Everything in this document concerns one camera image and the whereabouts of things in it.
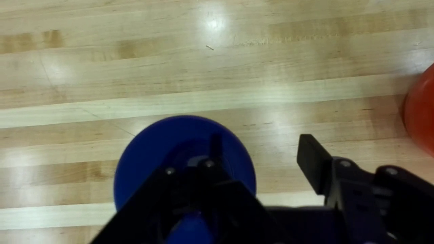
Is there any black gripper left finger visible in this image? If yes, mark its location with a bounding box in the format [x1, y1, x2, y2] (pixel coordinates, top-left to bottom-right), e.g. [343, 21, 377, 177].
[209, 132, 223, 170]

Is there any red bowl with markers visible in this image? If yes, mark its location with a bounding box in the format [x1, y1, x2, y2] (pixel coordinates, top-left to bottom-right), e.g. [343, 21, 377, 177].
[401, 62, 434, 157]

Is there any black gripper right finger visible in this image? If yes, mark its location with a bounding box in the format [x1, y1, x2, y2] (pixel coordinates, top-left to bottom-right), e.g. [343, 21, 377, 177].
[295, 132, 337, 196]

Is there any blue plastic cup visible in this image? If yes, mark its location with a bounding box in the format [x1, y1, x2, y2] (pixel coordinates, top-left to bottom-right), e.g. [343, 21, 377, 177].
[112, 113, 257, 214]

